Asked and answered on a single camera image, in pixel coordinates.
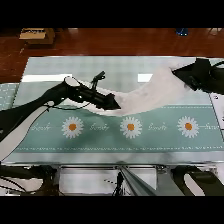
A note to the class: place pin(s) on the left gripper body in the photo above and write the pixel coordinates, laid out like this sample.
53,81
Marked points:
95,97

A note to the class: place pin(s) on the white shirt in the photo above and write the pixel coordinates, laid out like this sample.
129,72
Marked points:
150,93

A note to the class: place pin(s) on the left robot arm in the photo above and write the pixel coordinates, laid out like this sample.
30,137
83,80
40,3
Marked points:
26,110

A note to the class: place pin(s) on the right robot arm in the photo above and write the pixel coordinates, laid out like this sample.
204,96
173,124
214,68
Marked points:
203,76

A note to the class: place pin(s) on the cardboard box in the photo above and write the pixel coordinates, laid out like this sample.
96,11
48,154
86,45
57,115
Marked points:
37,36

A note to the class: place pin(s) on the silver frame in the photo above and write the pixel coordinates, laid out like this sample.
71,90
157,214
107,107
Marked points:
143,186

